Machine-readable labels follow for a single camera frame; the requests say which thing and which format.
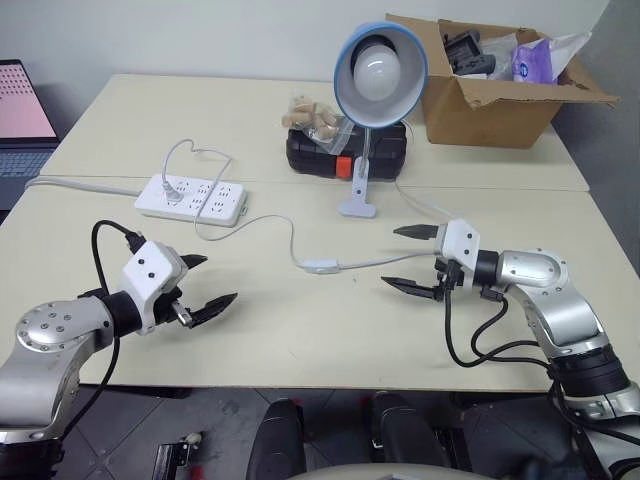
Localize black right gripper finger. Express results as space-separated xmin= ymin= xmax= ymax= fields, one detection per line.
xmin=392 ymin=224 xmax=442 ymax=243
xmin=380 ymin=275 xmax=444 ymax=302

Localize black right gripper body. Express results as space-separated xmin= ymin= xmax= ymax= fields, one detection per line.
xmin=432 ymin=256 xmax=467 ymax=302

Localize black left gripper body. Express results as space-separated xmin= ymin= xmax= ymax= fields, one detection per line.
xmin=152 ymin=286 xmax=195 ymax=331

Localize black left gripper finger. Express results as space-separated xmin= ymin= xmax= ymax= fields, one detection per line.
xmin=188 ymin=292 xmax=240 ymax=329
xmin=178 ymin=253 xmax=209 ymax=274

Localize blue clip desk lamp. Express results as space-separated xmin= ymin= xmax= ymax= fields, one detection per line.
xmin=332 ymin=21 xmax=429 ymax=219

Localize white power strip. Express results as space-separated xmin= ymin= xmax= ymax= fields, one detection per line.
xmin=134 ymin=173 xmax=250 ymax=229

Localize brown cardboard box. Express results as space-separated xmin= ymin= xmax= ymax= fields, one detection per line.
xmin=384 ymin=12 xmax=622 ymax=150

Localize black plastic tool case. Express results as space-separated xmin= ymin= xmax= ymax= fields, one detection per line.
xmin=285 ymin=119 xmax=412 ymax=182

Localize small caster wheel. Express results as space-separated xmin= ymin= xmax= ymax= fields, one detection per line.
xmin=176 ymin=430 xmax=204 ymax=452

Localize dark rounded shape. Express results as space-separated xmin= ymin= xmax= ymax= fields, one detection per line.
xmin=247 ymin=397 xmax=307 ymax=480
xmin=361 ymin=390 xmax=454 ymax=472

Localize clear bag of corks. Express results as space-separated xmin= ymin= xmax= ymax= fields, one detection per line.
xmin=280 ymin=93 xmax=359 ymax=157

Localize white round light bulb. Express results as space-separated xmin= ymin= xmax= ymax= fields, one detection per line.
xmin=351 ymin=41 xmax=404 ymax=102

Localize dark grey plastic part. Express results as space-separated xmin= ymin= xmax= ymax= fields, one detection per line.
xmin=441 ymin=28 xmax=498 ymax=77

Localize beige curved surface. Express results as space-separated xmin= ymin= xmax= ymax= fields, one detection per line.
xmin=293 ymin=461 xmax=482 ymax=480

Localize purple tissue packet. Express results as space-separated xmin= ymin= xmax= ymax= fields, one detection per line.
xmin=510 ymin=36 xmax=560 ymax=86

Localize laptop with pink screen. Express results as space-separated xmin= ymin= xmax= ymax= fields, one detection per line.
xmin=0 ymin=59 xmax=62 ymax=212

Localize clear plastic bag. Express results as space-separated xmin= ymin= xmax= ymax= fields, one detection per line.
xmin=479 ymin=26 xmax=594 ymax=84

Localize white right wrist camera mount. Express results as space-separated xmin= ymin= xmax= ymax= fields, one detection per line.
xmin=431 ymin=219 xmax=483 ymax=294

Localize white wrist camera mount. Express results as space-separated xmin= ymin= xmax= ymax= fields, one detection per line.
xmin=121 ymin=241 xmax=190 ymax=337
xmin=431 ymin=219 xmax=483 ymax=294

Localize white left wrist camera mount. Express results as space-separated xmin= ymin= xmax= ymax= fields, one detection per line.
xmin=121 ymin=241 xmax=190 ymax=337

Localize white lamp cord with plug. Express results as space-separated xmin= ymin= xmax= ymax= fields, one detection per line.
xmin=160 ymin=138 xmax=464 ymax=274

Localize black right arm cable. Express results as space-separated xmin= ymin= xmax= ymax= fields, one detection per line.
xmin=441 ymin=287 xmax=557 ymax=374

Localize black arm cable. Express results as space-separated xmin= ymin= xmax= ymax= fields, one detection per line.
xmin=441 ymin=287 xmax=557 ymax=374
xmin=49 ymin=219 xmax=147 ymax=441

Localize white inline cord switch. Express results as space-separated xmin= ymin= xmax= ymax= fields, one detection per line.
xmin=302 ymin=257 xmax=343 ymax=275

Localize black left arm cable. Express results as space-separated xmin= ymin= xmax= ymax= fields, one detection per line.
xmin=49 ymin=219 xmax=147 ymax=441

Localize white power strip cable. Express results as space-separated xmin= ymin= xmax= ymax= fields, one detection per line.
xmin=23 ymin=175 xmax=144 ymax=198

